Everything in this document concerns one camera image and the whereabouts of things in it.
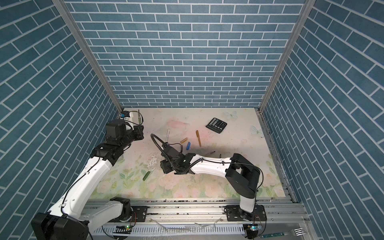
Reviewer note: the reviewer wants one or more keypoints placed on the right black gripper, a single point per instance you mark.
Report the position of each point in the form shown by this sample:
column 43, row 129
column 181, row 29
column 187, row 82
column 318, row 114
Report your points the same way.
column 163, row 163

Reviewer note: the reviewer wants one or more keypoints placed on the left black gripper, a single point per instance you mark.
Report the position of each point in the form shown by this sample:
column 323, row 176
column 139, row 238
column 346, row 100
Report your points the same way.
column 139, row 134

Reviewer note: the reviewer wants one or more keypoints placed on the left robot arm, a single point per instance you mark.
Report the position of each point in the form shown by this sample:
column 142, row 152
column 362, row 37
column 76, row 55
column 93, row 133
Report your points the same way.
column 64, row 220

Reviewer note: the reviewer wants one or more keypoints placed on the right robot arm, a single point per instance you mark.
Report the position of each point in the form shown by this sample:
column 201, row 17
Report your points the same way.
column 242, row 175

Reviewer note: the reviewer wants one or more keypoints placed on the black calculator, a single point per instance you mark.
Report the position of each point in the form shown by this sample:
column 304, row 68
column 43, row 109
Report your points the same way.
column 216, row 125

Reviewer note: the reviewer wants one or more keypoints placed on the brown pen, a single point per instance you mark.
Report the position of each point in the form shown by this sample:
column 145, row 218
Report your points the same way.
column 199, row 139

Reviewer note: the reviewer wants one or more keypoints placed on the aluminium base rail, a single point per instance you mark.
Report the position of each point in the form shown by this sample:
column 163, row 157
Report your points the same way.
column 208, row 217

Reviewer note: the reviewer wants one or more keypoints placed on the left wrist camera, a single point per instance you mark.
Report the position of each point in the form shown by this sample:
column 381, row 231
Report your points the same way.
column 127, row 116

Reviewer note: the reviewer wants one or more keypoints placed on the metal fork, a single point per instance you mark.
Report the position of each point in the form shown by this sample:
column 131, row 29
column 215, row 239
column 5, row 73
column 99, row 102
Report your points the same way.
column 294, row 232

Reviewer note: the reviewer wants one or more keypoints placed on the pink pen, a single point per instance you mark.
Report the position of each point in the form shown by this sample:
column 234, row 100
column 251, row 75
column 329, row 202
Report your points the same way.
column 168, row 134

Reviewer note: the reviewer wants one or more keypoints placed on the green pen cap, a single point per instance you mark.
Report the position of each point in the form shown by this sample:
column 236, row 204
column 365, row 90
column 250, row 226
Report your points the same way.
column 146, row 175

